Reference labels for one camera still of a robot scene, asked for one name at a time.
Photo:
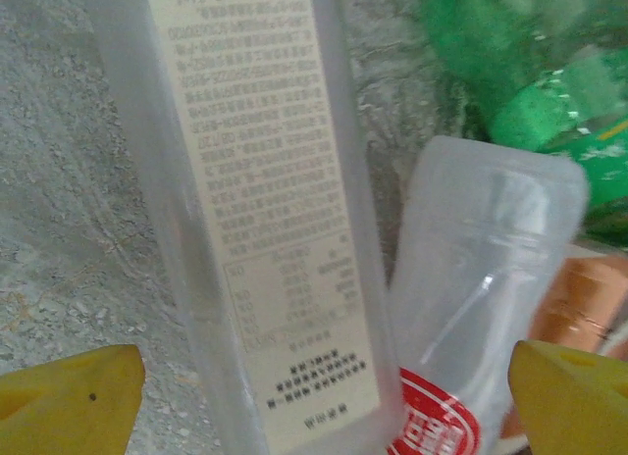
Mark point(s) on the green plastic bottle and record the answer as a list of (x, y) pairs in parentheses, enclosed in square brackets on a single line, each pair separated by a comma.
[(490, 58)]

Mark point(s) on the copper orange plastic bottle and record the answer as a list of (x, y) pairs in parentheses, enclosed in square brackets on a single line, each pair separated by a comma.
[(579, 298)]

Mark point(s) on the white bottle red label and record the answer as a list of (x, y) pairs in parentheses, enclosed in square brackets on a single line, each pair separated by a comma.
[(481, 259)]

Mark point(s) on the frosted rectangular bottle text label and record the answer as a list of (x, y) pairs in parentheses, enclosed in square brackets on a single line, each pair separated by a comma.
[(255, 180)]

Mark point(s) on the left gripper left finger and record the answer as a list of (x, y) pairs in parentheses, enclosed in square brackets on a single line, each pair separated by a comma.
[(59, 411)]

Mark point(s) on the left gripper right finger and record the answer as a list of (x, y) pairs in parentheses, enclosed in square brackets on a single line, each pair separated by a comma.
[(574, 406)]

